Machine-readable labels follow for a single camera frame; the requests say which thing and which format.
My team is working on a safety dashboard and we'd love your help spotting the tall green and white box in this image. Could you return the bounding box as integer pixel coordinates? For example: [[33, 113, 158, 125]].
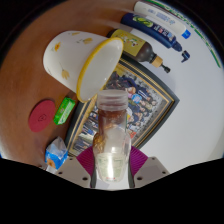
[[145, 0, 224, 70]]

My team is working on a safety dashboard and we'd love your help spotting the small green box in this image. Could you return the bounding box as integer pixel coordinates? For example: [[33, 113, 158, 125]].
[[53, 97, 77, 126]]

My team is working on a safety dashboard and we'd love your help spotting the brown pump bottle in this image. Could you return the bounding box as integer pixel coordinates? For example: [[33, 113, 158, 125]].
[[106, 28, 172, 74]]

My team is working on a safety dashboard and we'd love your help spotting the white tube with blue cap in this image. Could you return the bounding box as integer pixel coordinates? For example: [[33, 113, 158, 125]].
[[133, 0, 192, 40]]

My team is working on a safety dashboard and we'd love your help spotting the white cup with yellow rim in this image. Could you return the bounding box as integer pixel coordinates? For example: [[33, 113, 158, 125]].
[[42, 30, 125, 104]]

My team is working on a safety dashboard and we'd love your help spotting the flat round red coaster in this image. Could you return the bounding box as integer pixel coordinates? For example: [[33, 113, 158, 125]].
[[27, 99, 57, 133]]

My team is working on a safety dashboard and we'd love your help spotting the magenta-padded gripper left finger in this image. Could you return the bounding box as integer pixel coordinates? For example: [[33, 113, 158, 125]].
[[54, 145, 98, 189]]

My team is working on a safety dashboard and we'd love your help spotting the framed group picture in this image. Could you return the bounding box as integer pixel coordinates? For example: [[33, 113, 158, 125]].
[[64, 53, 181, 158]]

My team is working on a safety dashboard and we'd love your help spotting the dark blue pump bottle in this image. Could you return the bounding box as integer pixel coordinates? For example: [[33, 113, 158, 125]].
[[120, 12, 191, 64]]

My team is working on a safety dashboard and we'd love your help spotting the clear plastic drink bottle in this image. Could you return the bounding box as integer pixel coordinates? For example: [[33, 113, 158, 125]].
[[92, 89, 133, 184]]

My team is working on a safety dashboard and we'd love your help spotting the blue tissue pack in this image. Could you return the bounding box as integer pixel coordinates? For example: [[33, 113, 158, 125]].
[[44, 136, 69, 171]]

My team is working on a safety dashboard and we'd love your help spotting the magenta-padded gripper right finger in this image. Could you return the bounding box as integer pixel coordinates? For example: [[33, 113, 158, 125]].
[[128, 145, 172, 189]]

